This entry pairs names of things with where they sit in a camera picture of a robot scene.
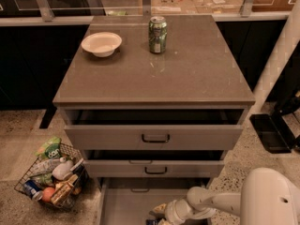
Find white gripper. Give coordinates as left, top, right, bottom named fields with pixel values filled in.
left=149, top=199, right=216, bottom=225

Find blue rxbar blueberry bar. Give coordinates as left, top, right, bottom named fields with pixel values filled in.
left=145, top=218, right=160, bottom=225

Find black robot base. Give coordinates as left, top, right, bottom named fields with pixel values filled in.
left=249, top=113, right=300, bottom=154

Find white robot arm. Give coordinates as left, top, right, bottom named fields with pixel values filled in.
left=153, top=0, right=300, bottom=225

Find grey bottom drawer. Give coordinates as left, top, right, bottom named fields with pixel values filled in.
left=96, top=177, right=208, bottom=225

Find grey drawer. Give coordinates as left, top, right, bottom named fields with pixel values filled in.
left=96, top=177, right=208, bottom=225
left=66, top=109, right=242, bottom=151
left=84, top=150, right=224, bottom=178

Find grey middle drawer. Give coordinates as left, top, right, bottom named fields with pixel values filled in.
left=84, top=150, right=224, bottom=178

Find grey drawer cabinet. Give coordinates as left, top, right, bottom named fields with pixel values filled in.
left=52, top=14, right=256, bottom=225

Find grey top drawer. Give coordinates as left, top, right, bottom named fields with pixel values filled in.
left=66, top=109, right=242, bottom=151

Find brown snack box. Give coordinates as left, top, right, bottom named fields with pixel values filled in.
left=51, top=183, right=73, bottom=206

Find white plastic bottle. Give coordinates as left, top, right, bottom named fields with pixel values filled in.
left=52, top=160, right=73, bottom=181

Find orange fruit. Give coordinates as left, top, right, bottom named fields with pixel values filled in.
left=42, top=187, right=55, bottom=203

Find clear plastic water bottle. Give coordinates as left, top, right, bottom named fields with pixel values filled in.
left=32, top=158, right=61, bottom=175

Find green chip bag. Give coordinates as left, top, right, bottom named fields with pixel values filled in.
left=35, top=137, right=61, bottom=159

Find blue soda can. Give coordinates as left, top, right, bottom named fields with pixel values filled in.
left=22, top=180, right=43, bottom=201

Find white bowl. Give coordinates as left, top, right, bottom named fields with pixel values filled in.
left=81, top=32, right=122, bottom=57

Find green soda can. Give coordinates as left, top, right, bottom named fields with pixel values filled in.
left=148, top=16, right=167, bottom=53

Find cardboard box left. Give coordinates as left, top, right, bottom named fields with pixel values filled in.
left=151, top=0, right=197, bottom=14

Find wire basket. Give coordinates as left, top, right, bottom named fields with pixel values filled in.
left=14, top=143, right=88, bottom=210

